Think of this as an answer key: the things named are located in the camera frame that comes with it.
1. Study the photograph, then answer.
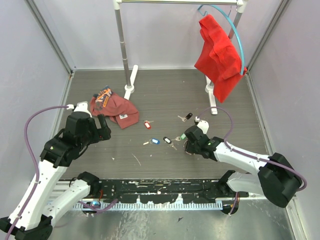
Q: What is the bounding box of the large metal keyring with clips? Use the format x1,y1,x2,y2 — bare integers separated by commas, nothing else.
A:
183,140,199,155

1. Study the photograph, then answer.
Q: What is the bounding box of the key with green tag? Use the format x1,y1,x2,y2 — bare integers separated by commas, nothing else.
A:
173,133,186,142

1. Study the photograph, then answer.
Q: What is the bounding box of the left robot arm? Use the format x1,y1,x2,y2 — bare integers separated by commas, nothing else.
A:
0,101,111,240

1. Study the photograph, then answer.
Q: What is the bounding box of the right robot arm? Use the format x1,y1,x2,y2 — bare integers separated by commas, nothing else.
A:
184,125,305,208

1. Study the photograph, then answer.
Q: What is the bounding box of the crumpled dusty red shirt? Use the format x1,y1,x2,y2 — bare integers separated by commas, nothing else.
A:
89,85,140,129

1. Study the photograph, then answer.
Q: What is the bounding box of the key with black windowed tag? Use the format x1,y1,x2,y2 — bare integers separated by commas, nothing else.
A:
163,136,177,151

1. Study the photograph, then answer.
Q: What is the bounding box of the white clothes rack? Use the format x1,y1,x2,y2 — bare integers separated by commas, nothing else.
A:
113,0,237,100

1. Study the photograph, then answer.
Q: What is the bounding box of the key with blue tag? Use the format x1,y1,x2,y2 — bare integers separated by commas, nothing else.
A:
143,138,160,145

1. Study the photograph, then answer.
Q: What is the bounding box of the key with red tag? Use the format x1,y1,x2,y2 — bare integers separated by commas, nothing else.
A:
144,120,154,130

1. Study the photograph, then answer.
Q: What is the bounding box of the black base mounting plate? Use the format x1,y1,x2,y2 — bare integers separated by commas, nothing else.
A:
86,178,236,204

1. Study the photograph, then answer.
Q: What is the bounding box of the red cloth on hanger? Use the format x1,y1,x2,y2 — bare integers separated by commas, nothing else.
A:
194,15,247,103

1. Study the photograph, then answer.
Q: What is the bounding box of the blue clothes hanger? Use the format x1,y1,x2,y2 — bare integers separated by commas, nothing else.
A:
197,0,248,75

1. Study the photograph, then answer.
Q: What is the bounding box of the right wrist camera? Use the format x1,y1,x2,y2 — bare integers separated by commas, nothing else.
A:
194,116,210,134

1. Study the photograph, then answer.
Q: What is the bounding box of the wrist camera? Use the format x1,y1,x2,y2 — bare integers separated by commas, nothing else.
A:
194,116,210,134
66,101,92,117

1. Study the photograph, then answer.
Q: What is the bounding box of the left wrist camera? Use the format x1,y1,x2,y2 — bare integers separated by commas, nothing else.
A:
66,101,92,117

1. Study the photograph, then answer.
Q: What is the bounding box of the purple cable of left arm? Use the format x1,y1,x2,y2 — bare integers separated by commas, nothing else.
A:
4,104,118,238

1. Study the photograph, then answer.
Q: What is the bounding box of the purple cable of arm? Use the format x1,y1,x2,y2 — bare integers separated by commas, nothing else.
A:
4,104,118,238
194,106,308,216

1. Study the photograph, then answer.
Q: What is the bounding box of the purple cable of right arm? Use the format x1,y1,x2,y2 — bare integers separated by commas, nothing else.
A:
194,106,308,216

